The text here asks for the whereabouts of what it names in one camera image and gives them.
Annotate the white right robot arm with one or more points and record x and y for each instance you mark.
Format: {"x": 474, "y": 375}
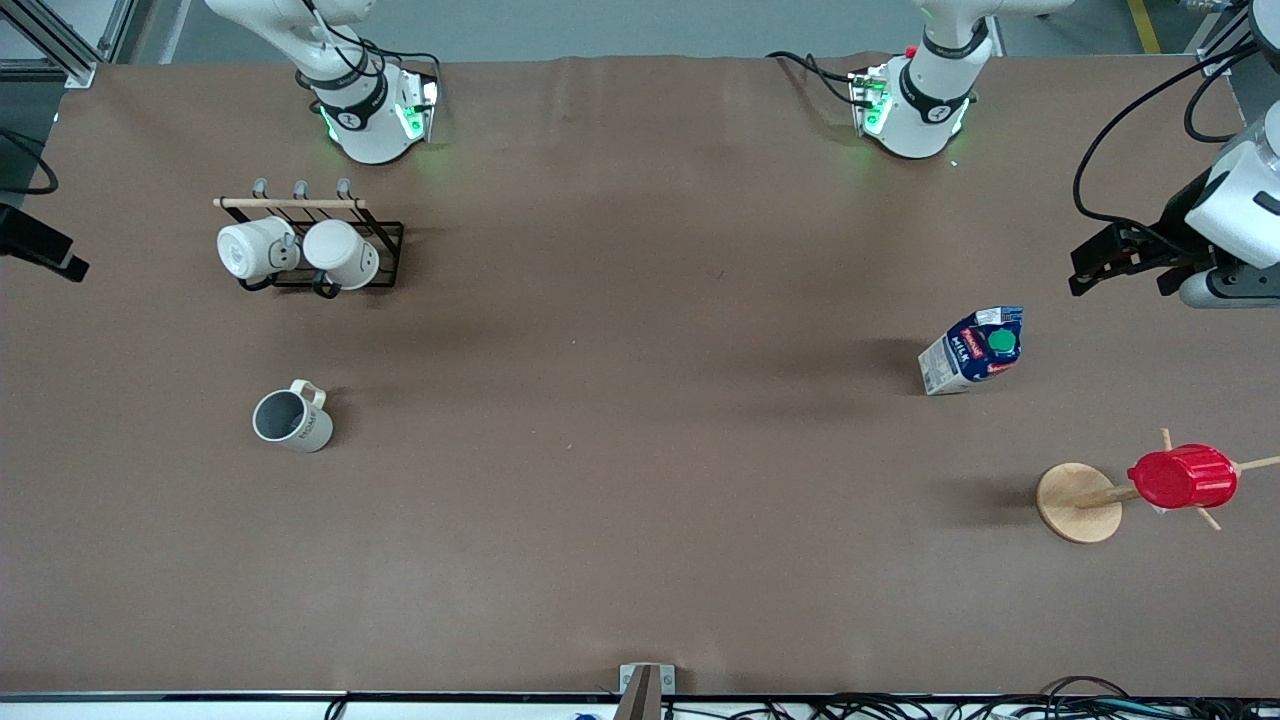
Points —
{"x": 365, "y": 120}

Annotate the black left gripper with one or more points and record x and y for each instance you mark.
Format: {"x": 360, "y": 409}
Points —
{"x": 1176, "y": 228}

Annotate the blue white milk carton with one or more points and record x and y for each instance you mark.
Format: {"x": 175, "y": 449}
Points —
{"x": 965, "y": 360}

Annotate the white mug with plain base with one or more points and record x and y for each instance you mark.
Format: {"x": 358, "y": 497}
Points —
{"x": 345, "y": 255}

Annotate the wooden mug tree stand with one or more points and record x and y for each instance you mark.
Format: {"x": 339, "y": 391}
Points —
{"x": 1078, "y": 502}

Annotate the white mug with printed base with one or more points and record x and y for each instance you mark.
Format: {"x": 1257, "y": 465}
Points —
{"x": 250, "y": 250}

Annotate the white mug with grey inside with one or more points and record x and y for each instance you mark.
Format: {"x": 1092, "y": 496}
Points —
{"x": 300, "y": 425}

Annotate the red plastic cup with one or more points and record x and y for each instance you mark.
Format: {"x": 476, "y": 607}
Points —
{"x": 1185, "y": 477}

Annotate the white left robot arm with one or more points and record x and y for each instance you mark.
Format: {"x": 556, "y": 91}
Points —
{"x": 930, "y": 110}

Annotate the aluminium frame profile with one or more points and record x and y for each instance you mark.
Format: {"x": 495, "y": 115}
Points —
{"x": 50, "y": 40}
{"x": 1225, "y": 50}

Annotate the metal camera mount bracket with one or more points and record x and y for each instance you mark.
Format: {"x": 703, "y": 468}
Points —
{"x": 645, "y": 682}

